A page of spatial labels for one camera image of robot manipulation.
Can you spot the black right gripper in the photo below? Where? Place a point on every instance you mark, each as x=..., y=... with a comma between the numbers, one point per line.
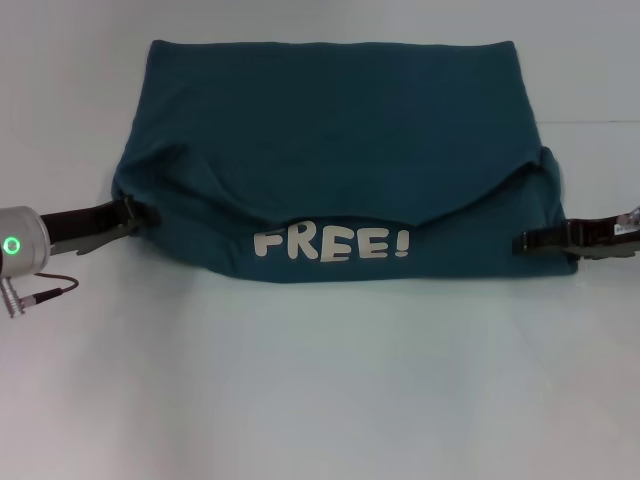
x=607, y=237

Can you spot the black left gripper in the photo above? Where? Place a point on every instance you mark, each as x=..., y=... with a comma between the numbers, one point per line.
x=82, y=222

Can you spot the teal blue t-shirt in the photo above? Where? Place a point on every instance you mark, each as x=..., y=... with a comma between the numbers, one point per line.
x=340, y=150

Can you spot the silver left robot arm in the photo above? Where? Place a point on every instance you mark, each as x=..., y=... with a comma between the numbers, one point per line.
x=22, y=242

